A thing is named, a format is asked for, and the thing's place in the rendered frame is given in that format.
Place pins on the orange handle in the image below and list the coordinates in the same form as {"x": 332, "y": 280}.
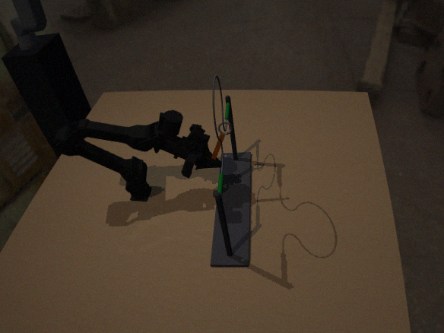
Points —
{"x": 221, "y": 137}

